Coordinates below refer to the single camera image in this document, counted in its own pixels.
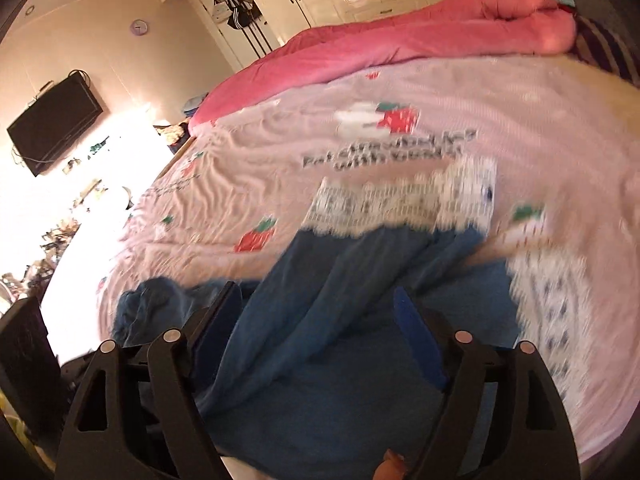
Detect blue denim pants lace hem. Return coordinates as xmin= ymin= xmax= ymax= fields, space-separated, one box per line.
xmin=110 ymin=154 xmax=597 ymax=480

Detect right hand red nails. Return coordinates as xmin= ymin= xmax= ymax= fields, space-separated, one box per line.
xmin=372 ymin=448 xmax=408 ymax=480

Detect pink strawberry print bedsheet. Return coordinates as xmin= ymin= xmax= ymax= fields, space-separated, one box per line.
xmin=98 ymin=58 xmax=639 ymax=460

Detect striped dark pillow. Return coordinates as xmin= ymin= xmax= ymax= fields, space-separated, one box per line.
xmin=570 ymin=15 xmax=640 ymax=88

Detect white door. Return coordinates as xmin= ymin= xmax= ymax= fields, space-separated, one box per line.
xmin=191 ymin=0 xmax=280 ymax=72

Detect pink folded quilt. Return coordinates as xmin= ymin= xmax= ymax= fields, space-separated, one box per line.
xmin=189 ymin=0 xmax=576 ymax=133

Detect bags hanging on door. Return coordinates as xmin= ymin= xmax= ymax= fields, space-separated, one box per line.
xmin=210 ymin=0 xmax=262 ymax=30

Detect black wall television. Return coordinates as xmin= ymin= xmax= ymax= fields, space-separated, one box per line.
xmin=8 ymin=70 xmax=103 ymax=177

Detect purple wall clock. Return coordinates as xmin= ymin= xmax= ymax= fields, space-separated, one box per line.
xmin=129 ymin=18 xmax=150 ymax=37

